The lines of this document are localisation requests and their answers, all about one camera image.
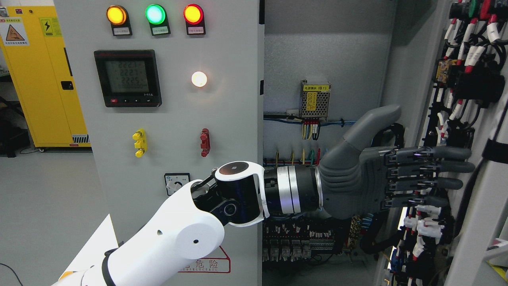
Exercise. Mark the grey robot hand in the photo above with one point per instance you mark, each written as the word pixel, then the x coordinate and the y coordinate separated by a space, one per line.
pixel 357 179

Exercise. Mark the grey cabinet door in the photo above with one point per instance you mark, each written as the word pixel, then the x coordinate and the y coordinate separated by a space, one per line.
pixel 231 54
pixel 418 28

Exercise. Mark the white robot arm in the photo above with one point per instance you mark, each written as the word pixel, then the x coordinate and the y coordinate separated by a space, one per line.
pixel 189 225

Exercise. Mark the metal mesh power supply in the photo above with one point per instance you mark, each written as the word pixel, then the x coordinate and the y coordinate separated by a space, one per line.
pixel 314 99

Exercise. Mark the lower relay terminal row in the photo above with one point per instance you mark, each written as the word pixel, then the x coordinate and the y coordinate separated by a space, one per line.
pixel 301 239

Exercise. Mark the red electric danger sticker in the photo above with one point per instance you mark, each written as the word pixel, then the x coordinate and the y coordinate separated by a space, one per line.
pixel 218 262

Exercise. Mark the white indicator light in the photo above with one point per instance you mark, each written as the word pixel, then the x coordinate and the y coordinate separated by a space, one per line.
pixel 199 79

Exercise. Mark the red indicator light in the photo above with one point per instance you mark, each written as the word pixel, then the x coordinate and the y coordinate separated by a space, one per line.
pixel 194 20

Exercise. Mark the black digital power meter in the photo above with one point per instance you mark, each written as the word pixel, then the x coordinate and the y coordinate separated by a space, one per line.
pixel 128 78

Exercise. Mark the green indicator light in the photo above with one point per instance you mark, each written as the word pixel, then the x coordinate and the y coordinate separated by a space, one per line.
pixel 157 18

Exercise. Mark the amber indicator light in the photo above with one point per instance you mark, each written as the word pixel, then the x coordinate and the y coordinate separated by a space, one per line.
pixel 118 18

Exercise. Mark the yellow safety cabinet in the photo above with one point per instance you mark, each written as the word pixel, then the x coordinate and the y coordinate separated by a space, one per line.
pixel 32 42

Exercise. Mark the red door terminal post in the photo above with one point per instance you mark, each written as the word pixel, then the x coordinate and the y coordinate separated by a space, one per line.
pixel 205 142

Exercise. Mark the white rotary selector switch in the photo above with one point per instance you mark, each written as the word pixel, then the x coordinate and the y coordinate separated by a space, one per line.
pixel 174 181

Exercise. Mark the yellow door terminal post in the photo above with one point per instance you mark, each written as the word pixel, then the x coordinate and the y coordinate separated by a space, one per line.
pixel 140 143

